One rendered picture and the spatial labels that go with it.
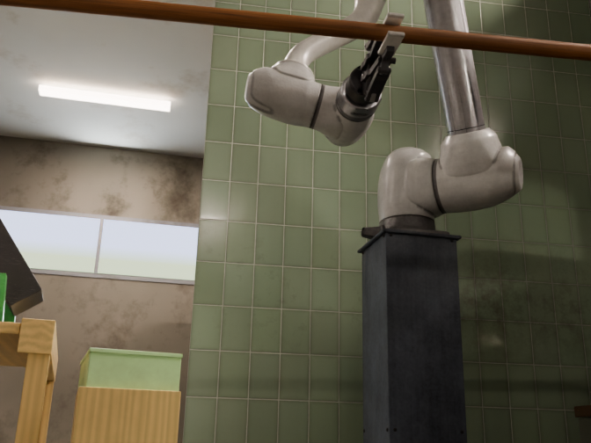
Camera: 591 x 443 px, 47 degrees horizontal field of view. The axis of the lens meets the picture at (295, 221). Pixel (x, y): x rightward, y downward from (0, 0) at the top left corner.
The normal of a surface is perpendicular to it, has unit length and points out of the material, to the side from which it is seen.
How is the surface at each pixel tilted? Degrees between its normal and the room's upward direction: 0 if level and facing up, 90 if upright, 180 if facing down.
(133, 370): 90
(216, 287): 90
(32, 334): 90
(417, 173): 84
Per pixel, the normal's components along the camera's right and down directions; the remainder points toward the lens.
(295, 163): 0.15, -0.31
